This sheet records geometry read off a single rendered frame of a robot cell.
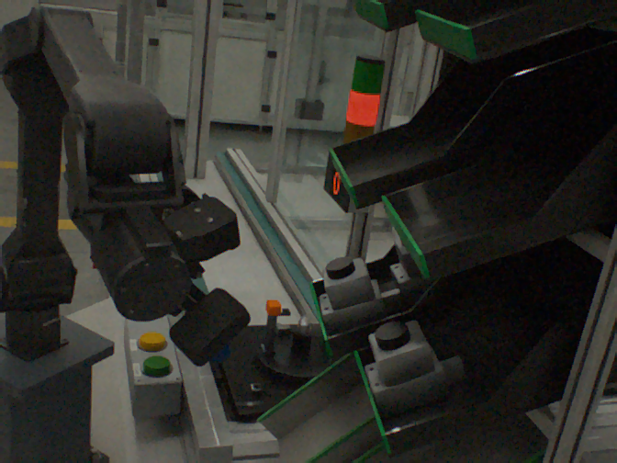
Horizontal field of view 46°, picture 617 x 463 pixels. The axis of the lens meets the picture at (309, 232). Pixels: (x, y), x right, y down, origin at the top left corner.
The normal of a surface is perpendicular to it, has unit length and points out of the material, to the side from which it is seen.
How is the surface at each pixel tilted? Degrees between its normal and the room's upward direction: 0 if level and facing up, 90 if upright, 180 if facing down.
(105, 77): 6
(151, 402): 90
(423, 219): 25
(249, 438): 0
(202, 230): 19
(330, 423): 45
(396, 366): 90
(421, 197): 90
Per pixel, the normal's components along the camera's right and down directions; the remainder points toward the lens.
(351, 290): 0.05, 0.40
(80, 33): 0.28, -0.78
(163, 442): 0.14, -0.92
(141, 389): 0.29, 0.39
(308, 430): -0.60, -0.71
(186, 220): -0.05, -0.80
